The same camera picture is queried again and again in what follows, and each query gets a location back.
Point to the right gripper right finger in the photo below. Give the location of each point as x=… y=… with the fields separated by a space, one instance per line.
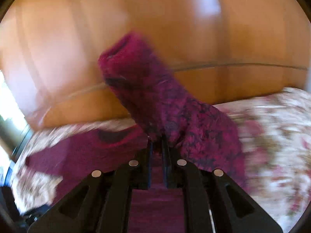
x=212 y=201

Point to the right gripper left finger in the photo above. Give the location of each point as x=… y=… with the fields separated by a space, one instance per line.
x=102 y=203

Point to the floral quilted bedspread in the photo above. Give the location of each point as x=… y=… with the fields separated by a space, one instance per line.
x=275 y=135

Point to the wooden panelled wardrobe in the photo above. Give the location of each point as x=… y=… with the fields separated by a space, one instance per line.
x=221 y=50

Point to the burgundy floral knit garment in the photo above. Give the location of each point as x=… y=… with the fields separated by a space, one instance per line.
x=160 y=106

